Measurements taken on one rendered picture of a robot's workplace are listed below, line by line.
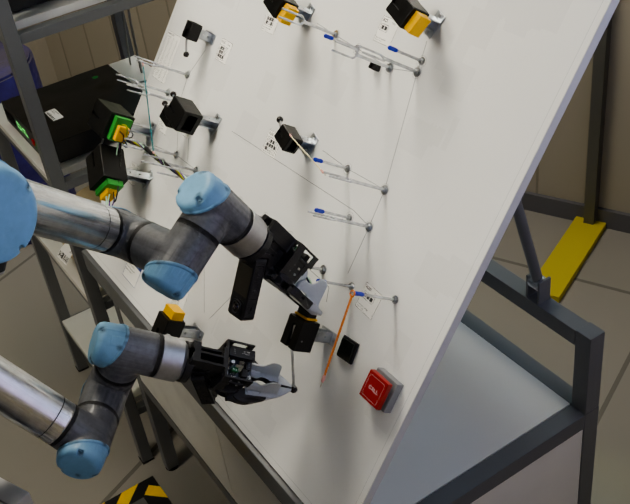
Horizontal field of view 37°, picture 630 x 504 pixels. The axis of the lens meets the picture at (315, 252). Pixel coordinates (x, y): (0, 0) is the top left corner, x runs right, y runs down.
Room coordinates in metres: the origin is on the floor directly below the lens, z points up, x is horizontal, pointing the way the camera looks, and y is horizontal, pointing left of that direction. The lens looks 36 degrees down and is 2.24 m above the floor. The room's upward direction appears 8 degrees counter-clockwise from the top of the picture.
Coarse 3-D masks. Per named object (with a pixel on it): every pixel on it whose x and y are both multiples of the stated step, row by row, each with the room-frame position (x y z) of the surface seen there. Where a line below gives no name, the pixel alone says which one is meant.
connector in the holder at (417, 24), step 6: (420, 12) 1.49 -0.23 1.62; (414, 18) 1.48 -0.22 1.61; (420, 18) 1.47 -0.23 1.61; (426, 18) 1.48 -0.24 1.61; (408, 24) 1.48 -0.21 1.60; (414, 24) 1.47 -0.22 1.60; (420, 24) 1.47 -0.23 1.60; (426, 24) 1.48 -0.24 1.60; (408, 30) 1.47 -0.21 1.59; (414, 30) 1.47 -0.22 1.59; (420, 30) 1.48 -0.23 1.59
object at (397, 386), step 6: (384, 372) 1.16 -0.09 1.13; (390, 378) 1.15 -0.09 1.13; (396, 384) 1.13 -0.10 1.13; (402, 384) 1.14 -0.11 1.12; (390, 390) 1.13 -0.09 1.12; (396, 390) 1.13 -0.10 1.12; (390, 396) 1.13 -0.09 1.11; (396, 396) 1.13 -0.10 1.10; (384, 402) 1.13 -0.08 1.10; (390, 402) 1.12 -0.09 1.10; (384, 408) 1.12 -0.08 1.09; (390, 408) 1.12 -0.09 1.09
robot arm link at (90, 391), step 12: (96, 372) 1.20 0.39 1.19; (84, 384) 1.24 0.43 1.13; (96, 384) 1.19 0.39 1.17; (108, 384) 1.18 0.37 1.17; (120, 384) 1.18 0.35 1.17; (132, 384) 1.20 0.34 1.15; (84, 396) 1.17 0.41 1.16; (96, 396) 1.16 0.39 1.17; (108, 396) 1.17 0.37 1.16; (120, 396) 1.18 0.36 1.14; (120, 408) 1.16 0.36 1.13
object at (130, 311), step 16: (96, 272) 1.97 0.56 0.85; (112, 288) 1.87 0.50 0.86; (128, 304) 1.79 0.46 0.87; (144, 320) 1.73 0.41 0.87; (192, 384) 1.50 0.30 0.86; (224, 416) 1.38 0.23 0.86; (224, 432) 1.39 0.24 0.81; (240, 432) 1.33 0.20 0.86; (240, 448) 1.32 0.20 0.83; (256, 448) 1.28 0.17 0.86; (256, 464) 1.26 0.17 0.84; (272, 480) 1.21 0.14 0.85; (288, 496) 1.16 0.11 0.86
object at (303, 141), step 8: (280, 120) 1.65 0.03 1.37; (280, 128) 1.61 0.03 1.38; (288, 128) 1.60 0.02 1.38; (280, 136) 1.60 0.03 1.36; (288, 136) 1.58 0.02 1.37; (296, 136) 1.58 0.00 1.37; (304, 136) 1.62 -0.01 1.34; (312, 136) 1.62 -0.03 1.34; (280, 144) 1.58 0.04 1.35; (288, 144) 1.57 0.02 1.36; (296, 144) 1.58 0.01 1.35; (304, 144) 1.62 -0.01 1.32; (312, 144) 1.61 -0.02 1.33; (304, 152) 1.61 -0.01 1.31
